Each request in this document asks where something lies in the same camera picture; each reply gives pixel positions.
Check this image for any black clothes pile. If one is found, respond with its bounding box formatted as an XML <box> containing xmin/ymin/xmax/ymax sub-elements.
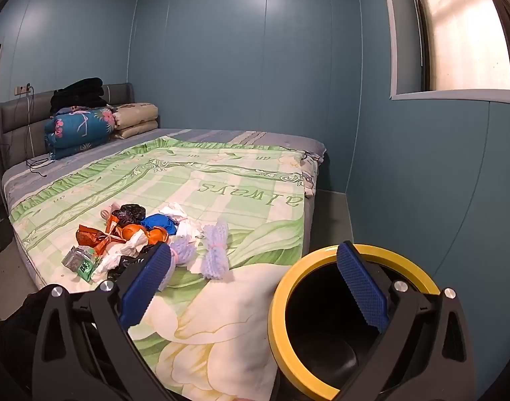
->
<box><xmin>50</xmin><ymin>77</ymin><xmax>110</xmax><ymax>114</ymax></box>

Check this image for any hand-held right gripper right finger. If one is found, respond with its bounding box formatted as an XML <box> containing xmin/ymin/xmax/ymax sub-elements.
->
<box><xmin>336</xmin><ymin>241</ymin><xmax>479</xmax><ymax>401</ymax></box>

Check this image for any grey padded bed headboard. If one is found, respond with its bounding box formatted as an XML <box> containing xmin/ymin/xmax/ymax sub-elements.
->
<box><xmin>0</xmin><ymin>83</ymin><xmax>134</xmax><ymax>176</ymax></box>

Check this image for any blue plastic bag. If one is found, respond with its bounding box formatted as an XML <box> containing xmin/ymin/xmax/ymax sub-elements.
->
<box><xmin>140</xmin><ymin>213</ymin><xmax>178</xmax><ymax>235</ymax></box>

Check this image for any black plastic bag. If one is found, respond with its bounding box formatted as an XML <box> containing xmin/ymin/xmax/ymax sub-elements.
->
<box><xmin>107</xmin><ymin>242</ymin><xmax>159</xmax><ymax>282</ymax></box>

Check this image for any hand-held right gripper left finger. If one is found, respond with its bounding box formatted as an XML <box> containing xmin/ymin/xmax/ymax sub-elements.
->
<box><xmin>31</xmin><ymin>242</ymin><xmax>184</xmax><ymax>401</ymax></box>

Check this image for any folded floral pillow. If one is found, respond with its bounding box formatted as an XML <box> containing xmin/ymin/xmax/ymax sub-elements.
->
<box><xmin>44</xmin><ymin>106</ymin><xmax>117</xmax><ymax>160</ymax></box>

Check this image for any yellow-rimmed black trash bin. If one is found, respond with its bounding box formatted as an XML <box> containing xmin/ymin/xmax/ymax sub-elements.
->
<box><xmin>268</xmin><ymin>243</ymin><xmax>441</xmax><ymax>389</ymax></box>

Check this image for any orange foil wrapper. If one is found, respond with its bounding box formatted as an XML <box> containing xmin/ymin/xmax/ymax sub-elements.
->
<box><xmin>76</xmin><ymin>215</ymin><xmax>126</xmax><ymax>257</ymax></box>

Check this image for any beige folded quilt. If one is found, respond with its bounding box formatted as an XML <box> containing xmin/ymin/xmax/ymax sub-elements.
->
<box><xmin>112</xmin><ymin>102</ymin><xmax>159</xmax><ymax>140</ymax></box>

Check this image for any green floral bed sheet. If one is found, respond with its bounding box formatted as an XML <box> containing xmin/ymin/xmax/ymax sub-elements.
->
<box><xmin>8</xmin><ymin>136</ymin><xmax>310</xmax><ymax>401</ymax></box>

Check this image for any purple foam fruit net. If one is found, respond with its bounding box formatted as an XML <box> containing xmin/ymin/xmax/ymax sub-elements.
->
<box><xmin>200</xmin><ymin>218</ymin><xmax>230</xmax><ymax>280</ymax></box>
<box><xmin>159</xmin><ymin>234</ymin><xmax>203</xmax><ymax>291</ymax></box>

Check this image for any green snack packet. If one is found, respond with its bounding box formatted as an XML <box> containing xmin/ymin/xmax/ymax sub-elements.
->
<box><xmin>75</xmin><ymin>255</ymin><xmax>98</xmax><ymax>282</ymax></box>

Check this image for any white-framed window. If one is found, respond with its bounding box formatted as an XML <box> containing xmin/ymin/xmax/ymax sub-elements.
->
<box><xmin>380</xmin><ymin>0</ymin><xmax>510</xmax><ymax>101</ymax></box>

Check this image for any white plastic bag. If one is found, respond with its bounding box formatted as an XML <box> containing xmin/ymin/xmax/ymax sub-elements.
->
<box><xmin>159</xmin><ymin>203</ymin><xmax>205</xmax><ymax>241</ymax></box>
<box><xmin>90</xmin><ymin>234</ymin><xmax>149</xmax><ymax>282</ymax></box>

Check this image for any small orange peel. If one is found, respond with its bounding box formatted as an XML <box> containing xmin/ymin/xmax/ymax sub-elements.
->
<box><xmin>144</xmin><ymin>226</ymin><xmax>170</xmax><ymax>245</ymax></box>

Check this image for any black bag with purple net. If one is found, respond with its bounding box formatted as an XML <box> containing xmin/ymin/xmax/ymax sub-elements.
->
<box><xmin>113</xmin><ymin>203</ymin><xmax>149</xmax><ymax>228</ymax></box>

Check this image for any silver snack packet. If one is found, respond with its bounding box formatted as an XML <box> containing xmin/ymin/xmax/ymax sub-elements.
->
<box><xmin>62</xmin><ymin>246</ymin><xmax>93</xmax><ymax>270</ymax></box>

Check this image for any grey striped mattress sheet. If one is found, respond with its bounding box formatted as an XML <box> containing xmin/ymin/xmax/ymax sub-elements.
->
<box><xmin>2</xmin><ymin>127</ymin><xmax>327</xmax><ymax>201</ymax></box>

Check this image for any large orange peel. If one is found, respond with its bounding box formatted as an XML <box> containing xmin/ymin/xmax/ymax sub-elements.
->
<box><xmin>120</xmin><ymin>223</ymin><xmax>149</xmax><ymax>241</ymax></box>

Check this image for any black charging cable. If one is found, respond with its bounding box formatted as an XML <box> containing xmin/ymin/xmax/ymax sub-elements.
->
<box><xmin>24</xmin><ymin>88</ymin><xmax>51</xmax><ymax>172</ymax></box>

